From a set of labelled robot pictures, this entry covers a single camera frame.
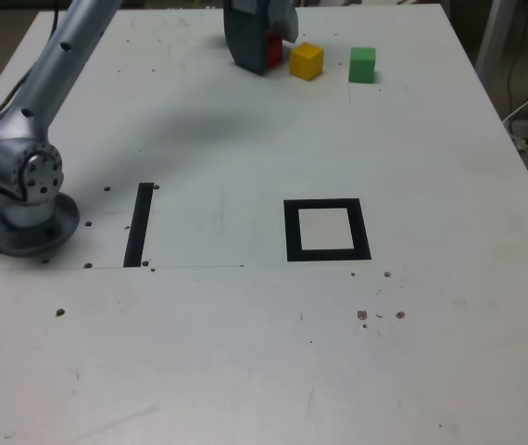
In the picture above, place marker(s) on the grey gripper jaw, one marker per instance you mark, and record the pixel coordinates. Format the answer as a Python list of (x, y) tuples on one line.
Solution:
[(285, 21)]

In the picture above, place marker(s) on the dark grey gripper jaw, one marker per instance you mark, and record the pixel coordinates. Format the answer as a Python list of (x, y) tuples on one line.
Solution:
[(245, 37)]

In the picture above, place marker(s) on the red cube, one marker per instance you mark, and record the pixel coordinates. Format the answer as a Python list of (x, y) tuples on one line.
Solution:
[(274, 53)]

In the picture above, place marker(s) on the yellow cube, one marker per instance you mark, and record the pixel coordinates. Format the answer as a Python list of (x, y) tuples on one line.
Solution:
[(305, 62)]

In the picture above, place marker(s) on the green cube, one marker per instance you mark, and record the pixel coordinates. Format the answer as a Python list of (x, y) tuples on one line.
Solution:
[(362, 67)]

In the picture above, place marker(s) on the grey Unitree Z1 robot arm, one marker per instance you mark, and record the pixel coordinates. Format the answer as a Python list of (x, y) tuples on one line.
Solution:
[(46, 69)]

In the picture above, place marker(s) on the black tape square outline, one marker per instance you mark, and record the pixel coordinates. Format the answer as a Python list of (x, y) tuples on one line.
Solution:
[(292, 232)]

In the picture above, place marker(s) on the black tape strip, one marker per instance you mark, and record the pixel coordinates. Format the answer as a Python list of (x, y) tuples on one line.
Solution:
[(138, 227)]

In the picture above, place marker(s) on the white slanted post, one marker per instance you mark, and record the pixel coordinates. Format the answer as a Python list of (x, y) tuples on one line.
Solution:
[(493, 32)]

